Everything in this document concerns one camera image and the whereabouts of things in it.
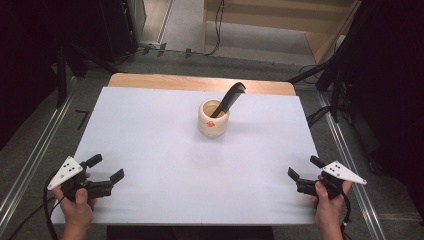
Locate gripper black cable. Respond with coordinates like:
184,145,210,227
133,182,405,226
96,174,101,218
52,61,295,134
8,170,67,240
339,191,353,240

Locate cream ringed cup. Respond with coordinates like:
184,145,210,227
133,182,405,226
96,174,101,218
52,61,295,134
197,98,231,139

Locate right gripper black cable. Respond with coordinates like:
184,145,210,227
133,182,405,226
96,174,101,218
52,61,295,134
339,191,353,240

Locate beige wooden platform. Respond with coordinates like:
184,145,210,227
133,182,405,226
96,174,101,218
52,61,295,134
203,0,363,65

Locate wooden table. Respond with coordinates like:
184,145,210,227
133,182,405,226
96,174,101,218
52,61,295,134
107,73,297,97

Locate black comb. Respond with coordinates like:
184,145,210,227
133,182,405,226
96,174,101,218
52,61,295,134
210,81,247,119

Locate black hanging cable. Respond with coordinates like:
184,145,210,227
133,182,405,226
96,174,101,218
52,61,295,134
202,0,226,57

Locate black tripod stand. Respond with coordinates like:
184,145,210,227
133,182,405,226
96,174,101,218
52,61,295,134
53,41,118,110

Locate black floor cables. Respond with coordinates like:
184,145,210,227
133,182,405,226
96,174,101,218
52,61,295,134
287,62,335,129

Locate white table board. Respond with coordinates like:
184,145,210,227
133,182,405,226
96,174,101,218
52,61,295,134
50,86,323,226

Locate person's right hand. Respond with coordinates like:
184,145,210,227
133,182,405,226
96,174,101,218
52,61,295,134
311,179,353,230

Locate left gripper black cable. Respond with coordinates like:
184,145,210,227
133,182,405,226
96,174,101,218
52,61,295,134
8,170,67,240

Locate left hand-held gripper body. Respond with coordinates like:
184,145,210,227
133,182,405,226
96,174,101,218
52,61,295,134
47,155,115,203

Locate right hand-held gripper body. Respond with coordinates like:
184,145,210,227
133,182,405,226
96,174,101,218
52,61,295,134
295,160,368,201

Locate person's left hand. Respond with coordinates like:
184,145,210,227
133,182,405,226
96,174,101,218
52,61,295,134
52,172,98,230

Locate aluminium floor rail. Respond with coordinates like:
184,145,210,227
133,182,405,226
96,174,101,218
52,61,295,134
0,75,78,231
317,90,389,240

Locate black cabinet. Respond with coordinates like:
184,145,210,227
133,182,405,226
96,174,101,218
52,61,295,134
98,0,148,64

